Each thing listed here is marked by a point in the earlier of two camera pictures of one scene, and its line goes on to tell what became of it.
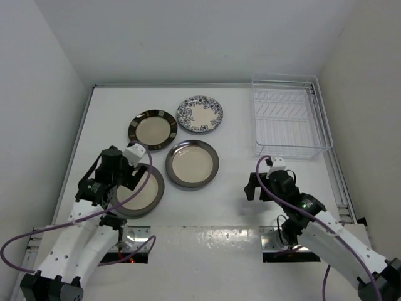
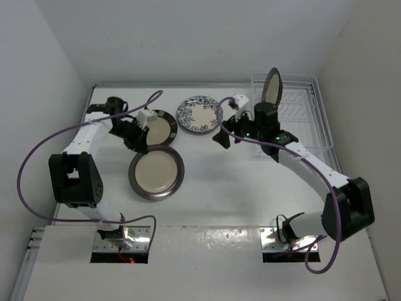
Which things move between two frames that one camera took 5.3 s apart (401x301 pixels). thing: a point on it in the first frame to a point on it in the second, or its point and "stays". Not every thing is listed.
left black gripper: (130, 167) to (138, 143)
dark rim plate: (145, 201) to (156, 175)
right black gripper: (249, 189) to (234, 124)
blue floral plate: (200, 113) stays
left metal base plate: (134, 237) stays
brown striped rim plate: (156, 128) stays
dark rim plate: (192, 163) to (273, 87)
